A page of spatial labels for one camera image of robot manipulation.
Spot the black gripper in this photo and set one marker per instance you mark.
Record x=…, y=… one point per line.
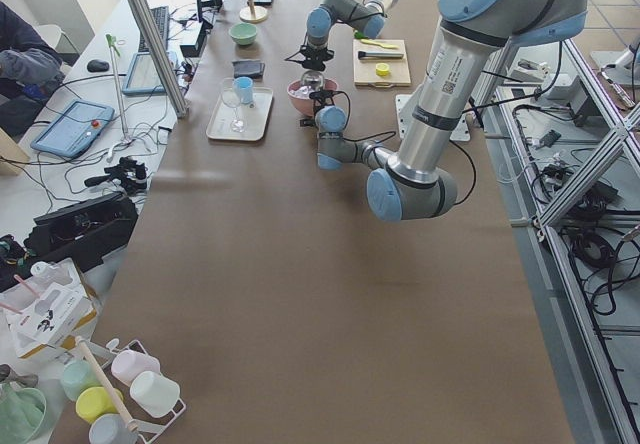
x=320, y=102
x=313, y=61

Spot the steel ice scoop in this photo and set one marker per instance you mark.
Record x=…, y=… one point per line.
x=313, y=78

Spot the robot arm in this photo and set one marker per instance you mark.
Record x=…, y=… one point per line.
x=365, y=16
x=407, y=184

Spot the clear ice cubes pile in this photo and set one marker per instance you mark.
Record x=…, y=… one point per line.
x=302, y=92

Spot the blue cup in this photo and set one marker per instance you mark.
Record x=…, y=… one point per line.
x=243, y=87

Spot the wooden cup stand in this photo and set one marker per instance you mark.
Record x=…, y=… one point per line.
x=253, y=13

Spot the pink cup on rack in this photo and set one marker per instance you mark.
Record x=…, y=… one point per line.
x=128, y=364

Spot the white cup on rack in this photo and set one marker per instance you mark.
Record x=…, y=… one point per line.
x=155, y=393

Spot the mint cup on rack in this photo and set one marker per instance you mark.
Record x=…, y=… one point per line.
x=77, y=376

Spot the white cup rack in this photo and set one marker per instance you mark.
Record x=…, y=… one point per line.
x=135, y=418

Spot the yellow cup on rack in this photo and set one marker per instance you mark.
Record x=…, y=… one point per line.
x=93, y=403

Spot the grey cup on rack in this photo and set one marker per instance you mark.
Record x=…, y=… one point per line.
x=110, y=429

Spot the pink bowl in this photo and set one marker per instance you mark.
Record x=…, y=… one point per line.
x=305, y=106

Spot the steel muddler black tip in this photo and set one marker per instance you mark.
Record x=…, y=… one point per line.
x=369, y=55

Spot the yellow plastic knife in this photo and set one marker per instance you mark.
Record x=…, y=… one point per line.
x=377, y=43

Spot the bamboo cutting board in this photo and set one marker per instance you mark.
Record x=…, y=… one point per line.
x=364, y=70

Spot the grey folded cloth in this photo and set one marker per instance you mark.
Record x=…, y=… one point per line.
x=253, y=69

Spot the half lemon slice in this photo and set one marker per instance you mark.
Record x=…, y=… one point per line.
x=382, y=69

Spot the mint green bowl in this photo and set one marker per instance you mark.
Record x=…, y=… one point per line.
x=243, y=33

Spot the clear wine glass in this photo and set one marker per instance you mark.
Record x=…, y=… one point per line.
x=231, y=100

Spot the black keyboard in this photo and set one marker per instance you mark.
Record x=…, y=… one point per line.
x=161, y=18

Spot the blue teach pendant far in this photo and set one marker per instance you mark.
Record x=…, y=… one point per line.
x=141, y=78

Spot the blue teach pendant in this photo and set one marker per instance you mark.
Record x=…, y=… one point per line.
x=141, y=78
x=73, y=131

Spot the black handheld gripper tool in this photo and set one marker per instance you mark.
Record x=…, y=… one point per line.
x=129, y=174

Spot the black computer mouse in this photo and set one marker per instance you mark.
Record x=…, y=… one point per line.
x=97, y=65

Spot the blue teach pendant near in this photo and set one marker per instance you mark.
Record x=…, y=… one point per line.
x=73, y=131

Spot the black open case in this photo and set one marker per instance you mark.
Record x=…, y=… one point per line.
x=84, y=232

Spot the person in dark jacket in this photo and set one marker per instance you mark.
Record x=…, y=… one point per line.
x=30, y=73

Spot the cardboard product box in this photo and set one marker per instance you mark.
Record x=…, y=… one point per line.
x=47, y=311

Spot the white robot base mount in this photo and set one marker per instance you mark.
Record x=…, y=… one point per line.
x=406, y=111

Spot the aluminium frame post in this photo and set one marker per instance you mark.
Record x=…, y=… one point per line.
x=144, y=21

